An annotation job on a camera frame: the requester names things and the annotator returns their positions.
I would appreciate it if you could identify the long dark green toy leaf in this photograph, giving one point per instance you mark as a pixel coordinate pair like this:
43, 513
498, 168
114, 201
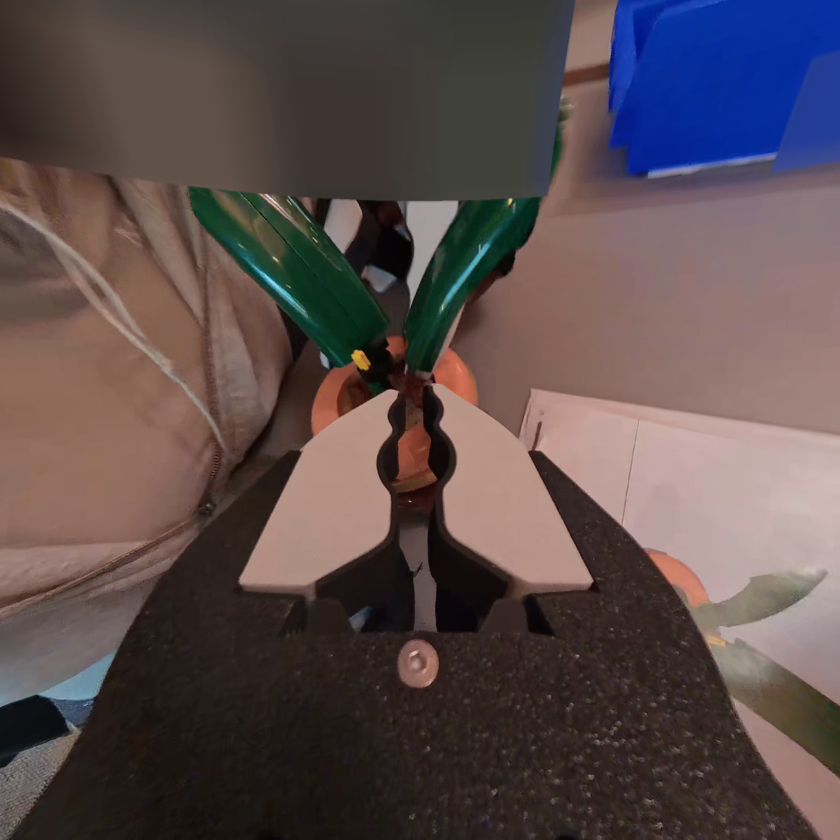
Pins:
453, 282
295, 262

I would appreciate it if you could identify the blue plastic bin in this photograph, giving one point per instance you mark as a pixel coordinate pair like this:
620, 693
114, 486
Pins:
695, 85

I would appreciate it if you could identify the brown-edged grey desk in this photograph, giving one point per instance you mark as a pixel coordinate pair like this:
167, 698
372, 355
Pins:
584, 39

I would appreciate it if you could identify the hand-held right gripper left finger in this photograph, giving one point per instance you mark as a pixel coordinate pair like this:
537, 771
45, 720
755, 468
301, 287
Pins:
321, 512

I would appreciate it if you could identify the building instruction booklet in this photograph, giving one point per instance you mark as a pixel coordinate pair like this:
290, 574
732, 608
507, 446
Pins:
722, 492

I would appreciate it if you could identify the toy flower pot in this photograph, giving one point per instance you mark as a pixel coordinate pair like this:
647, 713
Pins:
459, 380

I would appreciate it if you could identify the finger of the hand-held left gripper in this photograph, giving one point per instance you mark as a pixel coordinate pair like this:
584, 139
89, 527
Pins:
342, 220
430, 226

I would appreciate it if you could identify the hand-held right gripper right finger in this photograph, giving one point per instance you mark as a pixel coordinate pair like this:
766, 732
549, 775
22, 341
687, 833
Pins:
512, 512

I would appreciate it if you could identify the person's left hand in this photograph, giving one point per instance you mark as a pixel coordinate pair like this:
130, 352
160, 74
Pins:
489, 282

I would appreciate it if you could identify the white paper sheet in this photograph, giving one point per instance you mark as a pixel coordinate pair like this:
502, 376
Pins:
709, 167

